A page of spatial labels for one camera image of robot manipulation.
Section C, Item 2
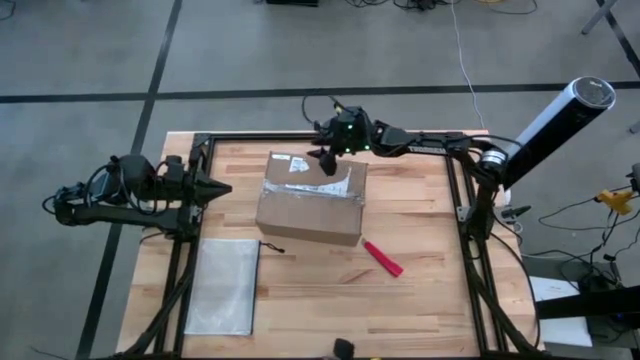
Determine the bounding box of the black clamp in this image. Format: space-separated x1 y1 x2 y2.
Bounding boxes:
499 204 533 221

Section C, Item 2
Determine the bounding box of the red utility knife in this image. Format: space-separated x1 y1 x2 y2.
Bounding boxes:
360 238 405 279

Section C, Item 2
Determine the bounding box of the black aluminium rig frame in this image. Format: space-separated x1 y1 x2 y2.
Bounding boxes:
152 130 507 360

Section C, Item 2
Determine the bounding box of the taped brown cardboard box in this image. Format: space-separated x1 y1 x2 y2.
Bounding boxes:
254 151 369 248

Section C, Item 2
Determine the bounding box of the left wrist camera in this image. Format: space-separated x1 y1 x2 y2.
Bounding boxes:
163 155 184 177

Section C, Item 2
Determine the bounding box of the grey mesh zipper pouch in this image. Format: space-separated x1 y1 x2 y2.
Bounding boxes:
183 237 287 338

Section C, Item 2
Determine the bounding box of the black floor device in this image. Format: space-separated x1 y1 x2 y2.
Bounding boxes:
263 0 321 8

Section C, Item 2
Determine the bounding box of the grey desk leg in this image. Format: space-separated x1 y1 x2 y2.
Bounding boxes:
578 0 621 37

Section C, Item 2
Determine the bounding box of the black cable tangle with adapter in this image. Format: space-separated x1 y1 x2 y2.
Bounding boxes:
519 184 640 301

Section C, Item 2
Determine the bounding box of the thin black cable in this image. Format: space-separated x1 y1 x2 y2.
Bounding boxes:
492 230 542 349

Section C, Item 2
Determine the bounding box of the black and white cylinder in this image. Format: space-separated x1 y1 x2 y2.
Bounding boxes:
501 75 617 191

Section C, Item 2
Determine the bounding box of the white floor cable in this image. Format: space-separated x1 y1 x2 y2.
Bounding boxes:
448 0 487 131

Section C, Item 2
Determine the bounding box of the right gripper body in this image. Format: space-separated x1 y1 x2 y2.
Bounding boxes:
324 105 375 155

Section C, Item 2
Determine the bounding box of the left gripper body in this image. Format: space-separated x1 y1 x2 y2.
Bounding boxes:
182 168 208 207

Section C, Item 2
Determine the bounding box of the black cable bundle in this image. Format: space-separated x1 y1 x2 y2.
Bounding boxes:
467 269 546 360
117 239 196 360

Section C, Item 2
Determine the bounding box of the white box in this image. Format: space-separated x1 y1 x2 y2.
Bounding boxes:
528 275 594 348

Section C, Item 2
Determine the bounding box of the yellow clamp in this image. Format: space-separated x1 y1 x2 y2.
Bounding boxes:
593 187 634 217

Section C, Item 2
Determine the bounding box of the black metal beam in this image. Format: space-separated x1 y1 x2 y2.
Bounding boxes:
533 283 640 322

